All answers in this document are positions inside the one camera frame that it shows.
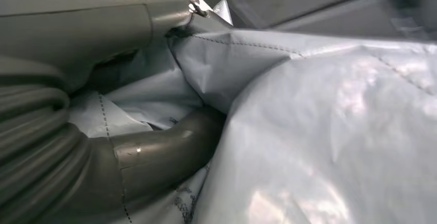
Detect pale grey parcel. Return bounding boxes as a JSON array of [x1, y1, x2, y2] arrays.
[[66, 28, 437, 224]]

